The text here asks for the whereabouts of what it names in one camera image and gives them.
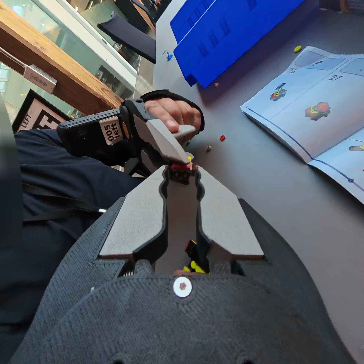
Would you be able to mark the person's dark clothed torso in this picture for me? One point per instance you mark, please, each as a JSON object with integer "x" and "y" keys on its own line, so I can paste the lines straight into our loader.
{"x": 57, "y": 170}

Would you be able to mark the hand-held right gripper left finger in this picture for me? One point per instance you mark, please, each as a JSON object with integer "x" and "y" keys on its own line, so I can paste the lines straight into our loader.
{"x": 133, "y": 221}

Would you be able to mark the black chair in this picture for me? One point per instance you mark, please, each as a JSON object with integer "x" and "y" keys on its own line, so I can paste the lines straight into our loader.
{"x": 128, "y": 37}

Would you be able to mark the wooden beam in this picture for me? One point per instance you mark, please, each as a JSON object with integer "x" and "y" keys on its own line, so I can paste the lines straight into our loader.
{"x": 57, "y": 62}

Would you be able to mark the white wall device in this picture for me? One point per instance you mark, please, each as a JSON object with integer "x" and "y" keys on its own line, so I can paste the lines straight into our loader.
{"x": 39, "y": 79}

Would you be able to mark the black yellow lego spider assembly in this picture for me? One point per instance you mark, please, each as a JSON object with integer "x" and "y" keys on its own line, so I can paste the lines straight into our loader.
{"x": 196, "y": 256}

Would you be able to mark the small red black lego assembly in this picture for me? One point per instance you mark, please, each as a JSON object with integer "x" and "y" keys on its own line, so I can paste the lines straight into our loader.
{"x": 180, "y": 170}

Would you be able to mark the blue plastic bin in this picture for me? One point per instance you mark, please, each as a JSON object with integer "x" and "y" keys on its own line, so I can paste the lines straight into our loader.
{"x": 193, "y": 17}
{"x": 241, "y": 37}

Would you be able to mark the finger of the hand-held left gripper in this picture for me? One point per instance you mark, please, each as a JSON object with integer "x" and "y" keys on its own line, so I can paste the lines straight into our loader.
{"x": 149, "y": 162}
{"x": 162, "y": 139}

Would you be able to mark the person's left hand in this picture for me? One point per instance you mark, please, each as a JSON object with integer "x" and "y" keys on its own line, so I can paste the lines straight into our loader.
{"x": 170, "y": 111}

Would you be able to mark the black framed sign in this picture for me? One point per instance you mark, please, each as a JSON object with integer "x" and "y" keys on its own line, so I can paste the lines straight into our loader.
{"x": 37, "y": 113}

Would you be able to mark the lego instruction booklet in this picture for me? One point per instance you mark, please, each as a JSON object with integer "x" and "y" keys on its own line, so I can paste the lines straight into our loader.
{"x": 307, "y": 113}

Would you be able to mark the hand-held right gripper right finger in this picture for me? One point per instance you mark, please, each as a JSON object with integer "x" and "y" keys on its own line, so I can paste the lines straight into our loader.
{"x": 227, "y": 224}

